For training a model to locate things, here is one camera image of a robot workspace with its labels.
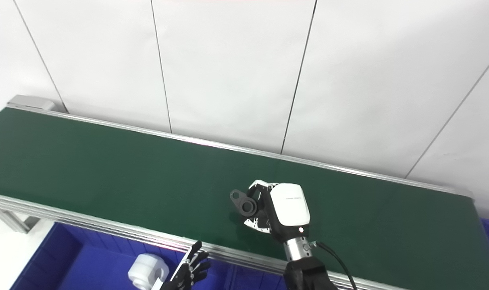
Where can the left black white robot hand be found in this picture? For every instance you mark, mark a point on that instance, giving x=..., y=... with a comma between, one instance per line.
x=188, y=274

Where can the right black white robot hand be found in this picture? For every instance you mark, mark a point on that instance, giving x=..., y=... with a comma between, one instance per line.
x=288, y=209

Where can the black flange part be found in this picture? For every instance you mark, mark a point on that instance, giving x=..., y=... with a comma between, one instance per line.
x=246, y=205

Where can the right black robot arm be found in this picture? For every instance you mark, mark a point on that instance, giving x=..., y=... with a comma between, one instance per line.
x=304, y=274

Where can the green conveyor belt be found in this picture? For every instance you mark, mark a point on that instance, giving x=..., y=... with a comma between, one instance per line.
x=127, y=169
x=107, y=226

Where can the aluminium conveyor leg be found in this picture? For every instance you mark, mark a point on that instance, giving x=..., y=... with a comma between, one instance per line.
x=14, y=219

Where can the grey conveyor end cover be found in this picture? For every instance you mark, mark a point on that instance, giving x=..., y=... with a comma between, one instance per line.
x=30, y=102

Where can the white plastic fitting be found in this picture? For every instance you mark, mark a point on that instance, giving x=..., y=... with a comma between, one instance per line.
x=145, y=272

